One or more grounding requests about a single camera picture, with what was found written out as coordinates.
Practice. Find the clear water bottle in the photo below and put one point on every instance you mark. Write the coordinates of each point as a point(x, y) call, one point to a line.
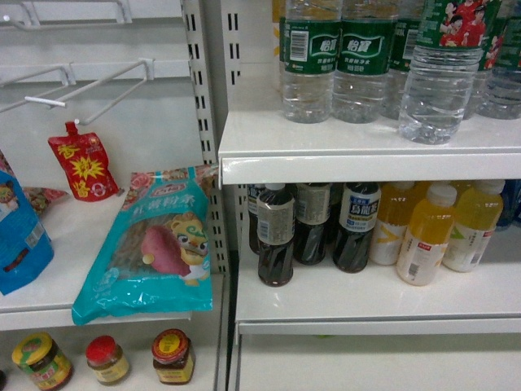
point(446, 58)

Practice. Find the white shelf board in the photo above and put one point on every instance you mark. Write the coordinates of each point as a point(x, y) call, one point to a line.
point(77, 231)
point(259, 145)
point(322, 300)

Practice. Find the leftmost stocked water bottle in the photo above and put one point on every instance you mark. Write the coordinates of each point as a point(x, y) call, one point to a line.
point(311, 46)

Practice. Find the stocked water bottle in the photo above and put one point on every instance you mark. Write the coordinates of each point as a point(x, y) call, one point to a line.
point(367, 36)
point(404, 41)
point(502, 93)
point(311, 46)

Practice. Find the white perforated shelf upright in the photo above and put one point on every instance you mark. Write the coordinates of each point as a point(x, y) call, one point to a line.
point(204, 34)

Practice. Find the white left shelf board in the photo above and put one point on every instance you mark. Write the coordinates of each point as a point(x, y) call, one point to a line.
point(77, 231)

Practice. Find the left dark oolong tea bottle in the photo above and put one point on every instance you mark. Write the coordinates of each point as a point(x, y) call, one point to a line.
point(275, 231)

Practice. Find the dark oolong tea bottle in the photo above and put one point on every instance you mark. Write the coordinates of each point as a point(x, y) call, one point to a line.
point(358, 214)
point(275, 231)
point(312, 213)

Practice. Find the middle dark oolong tea bottle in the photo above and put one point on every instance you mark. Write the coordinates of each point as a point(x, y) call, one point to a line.
point(312, 213)

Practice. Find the right dark oolong tea bottle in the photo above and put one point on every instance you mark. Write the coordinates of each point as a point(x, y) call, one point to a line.
point(358, 214)

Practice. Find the teal sweet potato noodle bag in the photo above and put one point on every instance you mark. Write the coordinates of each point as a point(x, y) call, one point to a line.
point(156, 257)

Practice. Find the back left orange juice bottle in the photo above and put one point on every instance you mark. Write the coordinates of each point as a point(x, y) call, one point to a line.
point(397, 203)

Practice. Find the orange juice bottle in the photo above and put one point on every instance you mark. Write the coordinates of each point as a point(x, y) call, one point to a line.
point(397, 203)
point(477, 213)
point(427, 235)

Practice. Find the front orange juice bottle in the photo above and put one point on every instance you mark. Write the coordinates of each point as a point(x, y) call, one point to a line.
point(427, 235)

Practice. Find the red sauce pouch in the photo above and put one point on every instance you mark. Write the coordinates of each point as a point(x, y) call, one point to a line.
point(85, 163)

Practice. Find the red lid sauce jar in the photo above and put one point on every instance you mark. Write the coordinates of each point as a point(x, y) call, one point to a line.
point(173, 357)

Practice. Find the right orange juice bottle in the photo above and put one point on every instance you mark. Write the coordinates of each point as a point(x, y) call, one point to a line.
point(477, 213)

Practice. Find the plain red lid jar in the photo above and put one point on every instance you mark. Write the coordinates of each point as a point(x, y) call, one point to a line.
point(107, 360)

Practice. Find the blue snack bag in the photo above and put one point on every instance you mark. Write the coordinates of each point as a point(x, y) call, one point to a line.
point(25, 246)

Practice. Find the lower left blue drink bottle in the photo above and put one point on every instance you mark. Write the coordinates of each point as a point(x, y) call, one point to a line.
point(511, 203)

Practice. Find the yellow lid sauce jar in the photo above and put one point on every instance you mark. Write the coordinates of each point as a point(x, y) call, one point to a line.
point(42, 360)

